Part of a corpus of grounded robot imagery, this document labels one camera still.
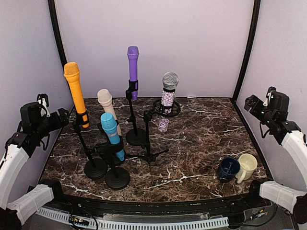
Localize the dark blue mug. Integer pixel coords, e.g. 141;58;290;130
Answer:
216;157;240;183

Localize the black stand of purple microphone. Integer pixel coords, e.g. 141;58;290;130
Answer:
126;80;146;146

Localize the purple microphone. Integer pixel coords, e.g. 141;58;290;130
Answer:
127;46;139;101

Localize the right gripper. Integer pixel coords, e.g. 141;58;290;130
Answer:
245;94;275;127

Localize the black tripod shock-mount stand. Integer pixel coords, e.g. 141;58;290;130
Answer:
126;99;181;186

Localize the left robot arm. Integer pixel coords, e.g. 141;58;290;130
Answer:
0;102;69;230

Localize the glitter silver-head microphone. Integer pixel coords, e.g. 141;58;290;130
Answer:
159;72;179;133

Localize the black stand of orange microphone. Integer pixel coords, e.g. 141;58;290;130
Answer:
72;111;107;180

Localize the black stand of beige microphone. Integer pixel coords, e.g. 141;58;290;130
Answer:
95;123;123;166

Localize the orange microphone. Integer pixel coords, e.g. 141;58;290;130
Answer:
64;62;89;128

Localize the right black frame post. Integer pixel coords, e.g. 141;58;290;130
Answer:
232;0;261;104

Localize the cream mug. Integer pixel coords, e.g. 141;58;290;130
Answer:
236;153;258;184

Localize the black stand of blue microphone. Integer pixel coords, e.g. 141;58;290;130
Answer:
103;136;130;190

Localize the left black frame post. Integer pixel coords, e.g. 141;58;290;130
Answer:
47;0;72;111

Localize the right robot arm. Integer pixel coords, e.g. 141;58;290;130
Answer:
244;87;307;225

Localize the beige microphone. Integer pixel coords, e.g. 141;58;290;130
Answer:
97;89;121;136

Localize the black front rail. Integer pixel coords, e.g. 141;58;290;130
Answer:
46;193;274;217

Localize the blue microphone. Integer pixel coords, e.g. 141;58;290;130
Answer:
100;113;125;165

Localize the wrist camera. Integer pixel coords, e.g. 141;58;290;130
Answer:
36;93;50;117
263;86;276;107

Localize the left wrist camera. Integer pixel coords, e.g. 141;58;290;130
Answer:
36;93;50;117

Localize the white cable tray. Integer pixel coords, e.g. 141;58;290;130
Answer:
36;207;229;230

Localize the black frame post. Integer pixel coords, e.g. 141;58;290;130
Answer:
232;0;261;104
47;0;72;111

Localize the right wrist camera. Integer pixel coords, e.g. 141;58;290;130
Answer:
263;86;276;107

